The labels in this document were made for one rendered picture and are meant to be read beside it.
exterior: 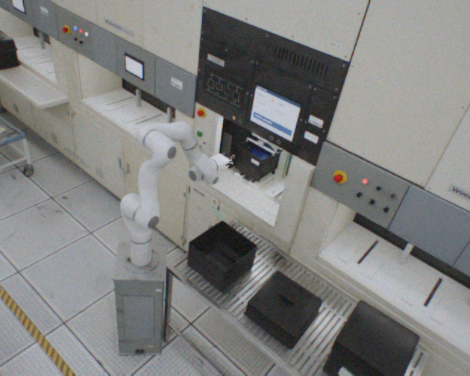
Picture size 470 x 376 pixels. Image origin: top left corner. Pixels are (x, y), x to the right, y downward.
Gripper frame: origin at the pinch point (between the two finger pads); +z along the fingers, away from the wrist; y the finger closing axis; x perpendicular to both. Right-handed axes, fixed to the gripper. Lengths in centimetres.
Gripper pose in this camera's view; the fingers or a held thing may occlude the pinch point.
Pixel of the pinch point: (230, 156)
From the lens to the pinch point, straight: 245.4
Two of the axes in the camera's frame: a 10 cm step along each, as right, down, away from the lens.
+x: 1.3, -7.8, -6.1
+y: 7.5, 4.8, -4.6
